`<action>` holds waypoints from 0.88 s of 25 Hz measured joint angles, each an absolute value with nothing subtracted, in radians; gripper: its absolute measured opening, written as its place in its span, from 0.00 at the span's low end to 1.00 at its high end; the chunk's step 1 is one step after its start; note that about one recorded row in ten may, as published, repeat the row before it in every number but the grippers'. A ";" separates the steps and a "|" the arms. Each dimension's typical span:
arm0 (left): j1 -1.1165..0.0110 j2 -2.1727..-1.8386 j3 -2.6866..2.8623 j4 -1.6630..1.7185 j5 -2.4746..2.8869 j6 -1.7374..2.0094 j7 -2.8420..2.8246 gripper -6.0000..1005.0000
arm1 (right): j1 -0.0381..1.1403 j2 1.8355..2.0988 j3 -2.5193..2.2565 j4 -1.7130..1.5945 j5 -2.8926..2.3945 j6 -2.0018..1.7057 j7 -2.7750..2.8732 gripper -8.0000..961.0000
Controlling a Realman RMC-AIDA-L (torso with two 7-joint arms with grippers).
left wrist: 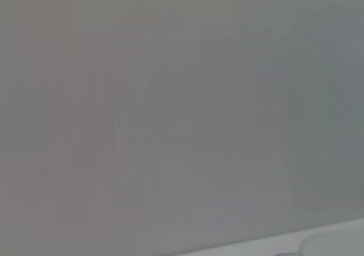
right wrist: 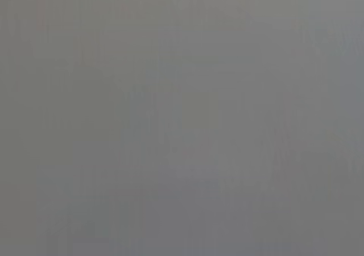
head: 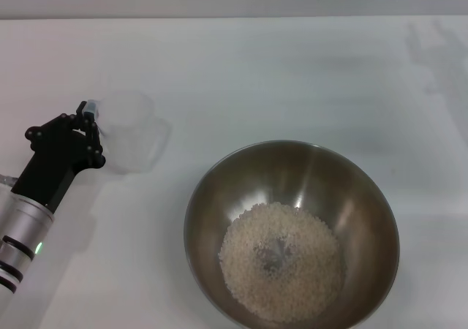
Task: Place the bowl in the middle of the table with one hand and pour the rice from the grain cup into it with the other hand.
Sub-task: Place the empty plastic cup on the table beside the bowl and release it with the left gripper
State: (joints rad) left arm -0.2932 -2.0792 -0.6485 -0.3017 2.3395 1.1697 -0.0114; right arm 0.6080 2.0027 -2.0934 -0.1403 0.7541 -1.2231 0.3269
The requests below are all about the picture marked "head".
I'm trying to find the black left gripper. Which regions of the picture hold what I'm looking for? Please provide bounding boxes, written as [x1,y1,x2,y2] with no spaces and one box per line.
[10,100,107,216]

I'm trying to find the clear plastic measuring cup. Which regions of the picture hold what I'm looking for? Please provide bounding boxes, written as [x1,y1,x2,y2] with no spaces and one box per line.
[95,90,173,175]

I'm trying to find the stainless steel mixing bowl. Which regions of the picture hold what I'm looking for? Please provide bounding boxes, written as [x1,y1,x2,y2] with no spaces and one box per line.
[183,139,401,329]

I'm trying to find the white rice grains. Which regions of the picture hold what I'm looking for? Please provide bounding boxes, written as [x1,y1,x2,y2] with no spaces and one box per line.
[218,202,347,325]

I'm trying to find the clear left gripper cable plug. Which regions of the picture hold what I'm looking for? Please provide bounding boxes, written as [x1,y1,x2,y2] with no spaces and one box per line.
[0,173,20,189]

